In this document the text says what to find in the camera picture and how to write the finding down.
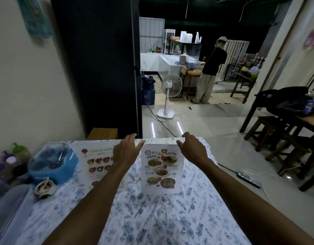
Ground clear plastic storage box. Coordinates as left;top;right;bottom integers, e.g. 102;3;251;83
0;184;35;245

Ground glass display cabinet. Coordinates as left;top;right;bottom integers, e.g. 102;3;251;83
163;29;176;54

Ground blue gas cylinder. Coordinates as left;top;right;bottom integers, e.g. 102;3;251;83
142;75;156;105

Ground person's right forearm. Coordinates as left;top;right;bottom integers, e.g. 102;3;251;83
193;158;314;245

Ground pink wall decoration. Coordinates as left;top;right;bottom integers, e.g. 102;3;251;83
304;25;314;50

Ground dark wooden stool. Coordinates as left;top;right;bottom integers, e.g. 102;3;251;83
265;135;314;180
244;116;290;152

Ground food menu stand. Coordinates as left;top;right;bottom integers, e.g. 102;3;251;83
141;144;185;195

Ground black partition panel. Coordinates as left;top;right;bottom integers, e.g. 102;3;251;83
50;0;143;139

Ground black power strip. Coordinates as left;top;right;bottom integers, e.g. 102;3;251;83
237;172;262;189

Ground black floor cable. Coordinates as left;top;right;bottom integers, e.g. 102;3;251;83
143;104;178;138

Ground white standing fan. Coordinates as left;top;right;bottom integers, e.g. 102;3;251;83
157;73;183;119

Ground white kitchen counter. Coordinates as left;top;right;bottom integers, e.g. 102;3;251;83
140;52;184;74

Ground white slatted gate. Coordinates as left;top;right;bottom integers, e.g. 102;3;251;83
216;39;250;80

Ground green cap sauce bottle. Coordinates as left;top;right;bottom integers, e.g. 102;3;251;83
12;142;32;164

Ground dark wooden dining table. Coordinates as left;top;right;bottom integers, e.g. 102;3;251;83
239;94;314;192

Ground person's left hand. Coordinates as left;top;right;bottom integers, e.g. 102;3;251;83
113;133;146;171

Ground light wooden stool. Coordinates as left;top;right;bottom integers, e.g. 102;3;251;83
86;128;119;140

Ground person's left forearm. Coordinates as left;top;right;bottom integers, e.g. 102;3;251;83
42;162;137;245

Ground person's right hand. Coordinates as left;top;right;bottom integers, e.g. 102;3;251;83
176;132;211;168

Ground blue floral white tablecloth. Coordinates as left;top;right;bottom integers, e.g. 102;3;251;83
15;137;252;245

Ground small wooden side table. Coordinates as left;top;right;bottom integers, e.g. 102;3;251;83
230;72;257;104

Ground blue condiment caddy clear lid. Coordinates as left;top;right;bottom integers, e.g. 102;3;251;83
27;146;79;185

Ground teal wall hanging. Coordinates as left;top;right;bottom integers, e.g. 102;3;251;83
16;0;53;38

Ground small white chili sauce cup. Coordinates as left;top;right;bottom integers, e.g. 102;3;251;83
35;177;57;197

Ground black bag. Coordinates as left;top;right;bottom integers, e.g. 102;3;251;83
256;86;314;117

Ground white charging cable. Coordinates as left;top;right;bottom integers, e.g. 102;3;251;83
242;149;312;205

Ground flat laminated menu sheet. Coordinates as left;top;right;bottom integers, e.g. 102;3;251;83
80;147;125;189

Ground plastic water bottle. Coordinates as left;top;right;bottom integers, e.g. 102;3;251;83
303;100;314;115

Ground stack of white cups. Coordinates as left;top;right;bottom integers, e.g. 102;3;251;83
179;31;193;44

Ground wooden prep table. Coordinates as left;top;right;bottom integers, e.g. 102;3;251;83
180;66;204;100

